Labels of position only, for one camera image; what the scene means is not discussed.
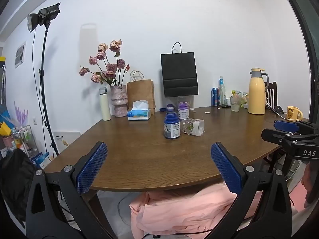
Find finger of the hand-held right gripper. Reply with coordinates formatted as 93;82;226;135
274;120;319;133
261;129;301;147

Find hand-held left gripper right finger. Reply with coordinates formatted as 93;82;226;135
206;142;293;239

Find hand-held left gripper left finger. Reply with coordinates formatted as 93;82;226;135
25;141;117;239

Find clear plastic cup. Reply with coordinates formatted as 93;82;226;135
183;119;205;137

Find person's right forearm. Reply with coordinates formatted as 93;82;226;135
301;164;319;208

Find yellow mug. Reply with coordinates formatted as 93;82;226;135
286;106;303;121

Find dark wooden chair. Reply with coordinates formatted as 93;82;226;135
265;81;278;108

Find white board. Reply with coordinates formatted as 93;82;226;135
53;131;81;147

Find yellow thermos jug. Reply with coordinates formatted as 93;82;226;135
248;68;270;115

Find clear drinking glass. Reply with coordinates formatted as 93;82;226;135
230;96;240;113

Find blue tissue pack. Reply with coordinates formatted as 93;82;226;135
30;152;51;169

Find pink cloth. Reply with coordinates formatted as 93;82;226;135
129;182;294;239

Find white thermos bottle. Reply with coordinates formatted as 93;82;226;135
99;87;111;121

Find blue jar with label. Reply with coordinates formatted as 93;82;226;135
163;112;180;140

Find clear plastic bottle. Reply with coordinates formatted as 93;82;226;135
218;76;226;106

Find pink speckled vase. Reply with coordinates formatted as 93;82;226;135
110;85;128;117

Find purple jar with label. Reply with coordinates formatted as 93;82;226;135
178;102;190;120

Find blue tissue box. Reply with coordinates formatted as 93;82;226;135
128;101;152;120

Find metal storage cart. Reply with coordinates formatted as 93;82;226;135
11;125;39;158

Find brown paper bag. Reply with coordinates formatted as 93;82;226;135
127;71;156;112

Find purple paper decoration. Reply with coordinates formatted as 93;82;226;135
14;101;29;127

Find black light stand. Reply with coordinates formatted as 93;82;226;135
38;21;60;156

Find dried pink roses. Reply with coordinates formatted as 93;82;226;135
79;39;130;86

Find black paper bag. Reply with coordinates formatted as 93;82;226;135
160;42;199;98

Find black studio light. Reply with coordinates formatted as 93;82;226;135
27;2;61;33

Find wall poster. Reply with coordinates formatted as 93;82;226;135
14;41;27;69

